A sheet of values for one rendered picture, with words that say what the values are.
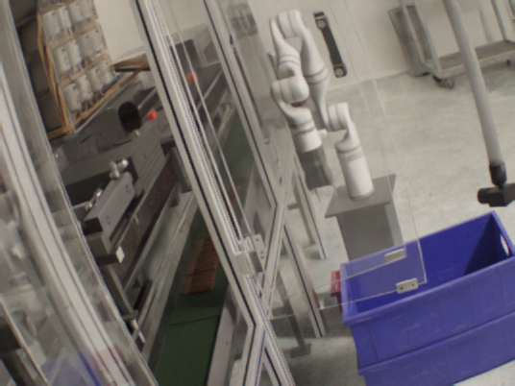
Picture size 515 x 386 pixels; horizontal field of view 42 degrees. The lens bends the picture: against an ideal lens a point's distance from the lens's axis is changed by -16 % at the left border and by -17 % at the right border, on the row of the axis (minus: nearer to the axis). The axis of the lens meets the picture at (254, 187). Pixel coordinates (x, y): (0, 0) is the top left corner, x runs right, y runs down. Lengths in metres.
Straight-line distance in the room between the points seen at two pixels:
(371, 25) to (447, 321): 4.81
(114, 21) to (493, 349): 5.47
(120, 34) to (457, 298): 5.34
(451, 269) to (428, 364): 0.42
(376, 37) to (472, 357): 4.81
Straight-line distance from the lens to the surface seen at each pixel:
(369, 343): 2.22
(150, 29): 1.73
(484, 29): 6.94
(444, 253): 2.53
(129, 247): 1.83
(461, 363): 2.34
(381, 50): 6.80
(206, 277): 2.09
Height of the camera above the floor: 1.50
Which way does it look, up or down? 18 degrees down
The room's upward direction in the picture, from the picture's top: 19 degrees counter-clockwise
